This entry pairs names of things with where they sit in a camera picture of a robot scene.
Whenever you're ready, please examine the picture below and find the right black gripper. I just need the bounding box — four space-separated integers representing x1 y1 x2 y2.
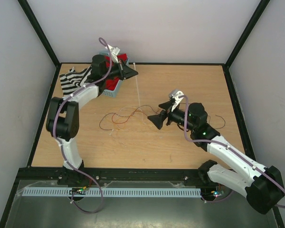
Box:
147 100 196 132

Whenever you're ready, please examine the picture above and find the white zip tie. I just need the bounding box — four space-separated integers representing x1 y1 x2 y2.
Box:
133 62 141 110

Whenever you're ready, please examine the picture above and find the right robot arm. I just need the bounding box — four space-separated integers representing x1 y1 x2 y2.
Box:
148 101 285 214

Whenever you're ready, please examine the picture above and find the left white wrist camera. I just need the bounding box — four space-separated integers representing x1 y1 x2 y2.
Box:
107 45 120 63

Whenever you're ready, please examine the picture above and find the blue plastic basket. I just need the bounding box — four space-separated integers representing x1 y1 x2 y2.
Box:
103 53 129 97

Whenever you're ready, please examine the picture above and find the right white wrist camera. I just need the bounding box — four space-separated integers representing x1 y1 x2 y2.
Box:
169 89 184 112

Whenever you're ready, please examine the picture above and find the purple wire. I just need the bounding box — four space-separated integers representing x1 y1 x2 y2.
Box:
99 104 227 131

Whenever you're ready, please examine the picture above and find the black white striped cloth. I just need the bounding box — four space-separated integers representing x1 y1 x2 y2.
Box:
59 67 92 96

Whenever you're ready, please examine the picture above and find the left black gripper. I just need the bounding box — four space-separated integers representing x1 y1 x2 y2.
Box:
103 58 139 81

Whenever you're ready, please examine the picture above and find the red cloth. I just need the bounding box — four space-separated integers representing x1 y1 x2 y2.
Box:
105 53 128 91

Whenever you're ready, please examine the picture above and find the left circuit board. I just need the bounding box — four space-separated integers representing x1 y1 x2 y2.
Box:
69 188 89 195

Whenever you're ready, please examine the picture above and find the white wire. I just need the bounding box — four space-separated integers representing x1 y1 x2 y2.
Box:
114 105 157 131

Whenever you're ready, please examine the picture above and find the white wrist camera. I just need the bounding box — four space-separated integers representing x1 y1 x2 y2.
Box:
107 45 120 63
169 89 184 112

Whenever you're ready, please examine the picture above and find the grey slotted cable duct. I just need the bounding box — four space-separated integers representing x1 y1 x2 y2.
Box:
22 187 200 198

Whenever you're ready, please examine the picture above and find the circuit board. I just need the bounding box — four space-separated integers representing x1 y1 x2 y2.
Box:
69 188 89 195
211 190 224 197

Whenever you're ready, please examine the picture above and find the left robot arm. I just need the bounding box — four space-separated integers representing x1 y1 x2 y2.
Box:
46 52 138 184

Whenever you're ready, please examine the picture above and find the right circuit board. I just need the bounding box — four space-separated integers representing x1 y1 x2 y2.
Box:
211 190 224 197

